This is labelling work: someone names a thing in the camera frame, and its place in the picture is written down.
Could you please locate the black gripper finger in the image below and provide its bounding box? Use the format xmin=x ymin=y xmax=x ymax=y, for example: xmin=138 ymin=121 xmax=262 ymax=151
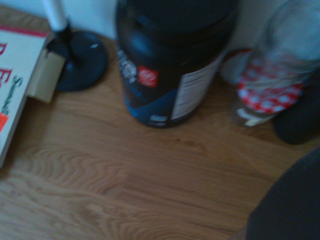
xmin=245 ymin=146 xmax=320 ymax=240

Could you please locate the dark round container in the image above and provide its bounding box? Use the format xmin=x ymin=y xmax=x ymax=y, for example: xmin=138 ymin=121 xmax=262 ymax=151
xmin=272 ymin=72 xmax=320 ymax=145

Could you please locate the jar with red dotted lid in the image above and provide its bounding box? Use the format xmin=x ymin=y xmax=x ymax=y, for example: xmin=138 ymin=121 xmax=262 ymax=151
xmin=228 ymin=51 xmax=305 ymax=129

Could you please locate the white round container red rim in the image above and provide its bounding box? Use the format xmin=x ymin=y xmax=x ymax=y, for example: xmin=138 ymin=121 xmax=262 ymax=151
xmin=219 ymin=48 xmax=253 ymax=85

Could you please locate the clear glass jar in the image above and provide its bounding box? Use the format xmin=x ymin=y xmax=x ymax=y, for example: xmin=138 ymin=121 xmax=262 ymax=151
xmin=254 ymin=0 xmax=320 ymax=85

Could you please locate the large black labelled tub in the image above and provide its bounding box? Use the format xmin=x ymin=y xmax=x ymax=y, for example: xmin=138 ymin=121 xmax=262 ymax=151
xmin=115 ymin=0 xmax=239 ymax=129

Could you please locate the black stand with white pole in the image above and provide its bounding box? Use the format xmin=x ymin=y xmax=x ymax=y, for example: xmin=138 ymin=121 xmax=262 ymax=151
xmin=41 ymin=0 xmax=109 ymax=92

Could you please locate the tan cardboard box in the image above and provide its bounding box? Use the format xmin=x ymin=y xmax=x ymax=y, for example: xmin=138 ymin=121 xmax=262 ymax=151
xmin=26 ymin=37 xmax=66 ymax=104

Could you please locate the white printed cardboard box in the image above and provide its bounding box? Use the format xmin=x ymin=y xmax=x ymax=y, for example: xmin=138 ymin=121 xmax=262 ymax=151
xmin=0 ymin=24 xmax=49 ymax=168

